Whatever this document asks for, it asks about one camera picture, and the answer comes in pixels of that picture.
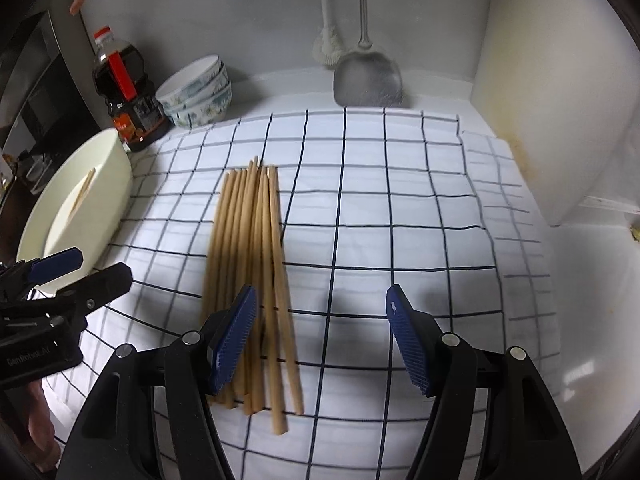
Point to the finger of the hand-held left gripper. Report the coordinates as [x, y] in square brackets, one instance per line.
[55, 262]
[100, 285]

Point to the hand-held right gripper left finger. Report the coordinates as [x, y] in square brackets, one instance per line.
[235, 340]

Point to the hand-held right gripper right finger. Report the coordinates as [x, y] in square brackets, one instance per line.
[407, 340]

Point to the white round basin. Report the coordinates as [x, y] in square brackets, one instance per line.
[60, 220]

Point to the single wooden chopstick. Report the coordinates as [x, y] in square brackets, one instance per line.
[84, 191]

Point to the pile of wooden chopsticks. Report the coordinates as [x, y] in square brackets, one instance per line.
[250, 240]

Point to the person's left forearm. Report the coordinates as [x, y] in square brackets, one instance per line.
[40, 420]

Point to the white checkered cloth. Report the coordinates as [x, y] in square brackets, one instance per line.
[400, 210]

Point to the dark soy sauce bottle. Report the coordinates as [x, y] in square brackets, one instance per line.
[130, 110]

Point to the dark metal appliance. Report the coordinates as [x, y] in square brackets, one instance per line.
[35, 90]

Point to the floral ceramic bowl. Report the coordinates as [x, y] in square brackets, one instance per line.
[205, 116]
[221, 89]
[195, 80]

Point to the metal spatula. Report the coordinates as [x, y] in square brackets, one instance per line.
[367, 80]

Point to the white cutting board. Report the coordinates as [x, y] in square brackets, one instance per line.
[550, 85]

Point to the white dish brush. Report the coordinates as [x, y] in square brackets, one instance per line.
[327, 45]

